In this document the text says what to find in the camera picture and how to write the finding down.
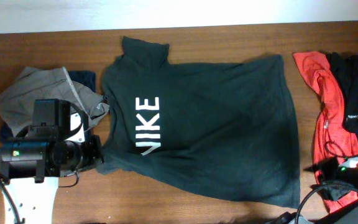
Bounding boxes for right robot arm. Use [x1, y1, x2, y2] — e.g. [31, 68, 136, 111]
[268, 154, 358, 224]

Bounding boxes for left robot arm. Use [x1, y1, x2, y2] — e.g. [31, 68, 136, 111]
[0, 99, 104, 223]

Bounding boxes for red garment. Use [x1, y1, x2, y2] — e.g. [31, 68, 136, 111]
[293, 51, 358, 215]

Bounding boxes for navy blue folded garment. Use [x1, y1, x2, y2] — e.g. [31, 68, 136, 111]
[0, 70, 97, 144]

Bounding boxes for right black cable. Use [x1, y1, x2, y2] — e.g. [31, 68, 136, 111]
[293, 141, 358, 224]

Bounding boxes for dark green Nike t-shirt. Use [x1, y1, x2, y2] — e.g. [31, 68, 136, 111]
[97, 37, 300, 208]

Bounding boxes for grey folded trousers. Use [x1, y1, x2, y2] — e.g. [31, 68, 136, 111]
[0, 66, 111, 136]

